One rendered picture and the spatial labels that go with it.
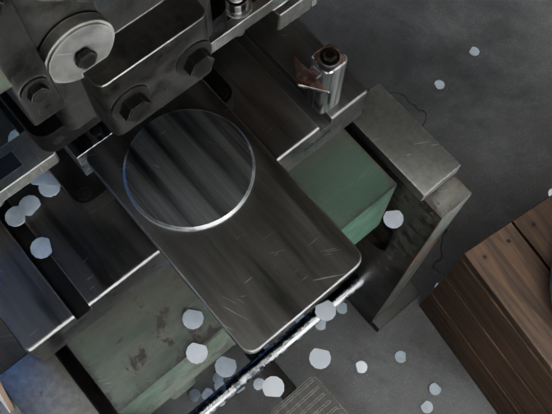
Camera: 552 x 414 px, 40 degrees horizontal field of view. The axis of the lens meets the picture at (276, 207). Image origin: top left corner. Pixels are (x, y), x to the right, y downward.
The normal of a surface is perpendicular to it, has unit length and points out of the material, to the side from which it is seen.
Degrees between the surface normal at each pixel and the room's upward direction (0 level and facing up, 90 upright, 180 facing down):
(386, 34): 0
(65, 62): 90
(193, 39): 90
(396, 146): 0
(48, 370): 0
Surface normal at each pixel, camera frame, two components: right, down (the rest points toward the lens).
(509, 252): 0.02, -0.34
